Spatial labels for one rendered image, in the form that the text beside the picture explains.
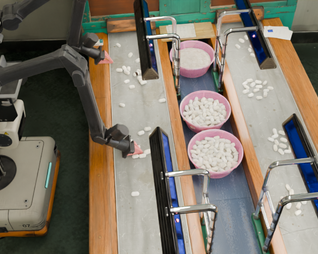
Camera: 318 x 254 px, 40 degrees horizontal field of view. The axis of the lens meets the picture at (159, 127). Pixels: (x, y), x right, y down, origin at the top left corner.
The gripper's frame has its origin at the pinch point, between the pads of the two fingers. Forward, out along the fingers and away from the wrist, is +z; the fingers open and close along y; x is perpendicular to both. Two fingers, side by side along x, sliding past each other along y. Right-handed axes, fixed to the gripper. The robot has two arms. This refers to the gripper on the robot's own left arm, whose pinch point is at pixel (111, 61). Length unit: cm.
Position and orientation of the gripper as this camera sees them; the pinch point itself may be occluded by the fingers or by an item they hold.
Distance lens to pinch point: 246.6
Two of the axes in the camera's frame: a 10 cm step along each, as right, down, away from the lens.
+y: -1.1, -7.5, 6.6
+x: -6.2, 5.7, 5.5
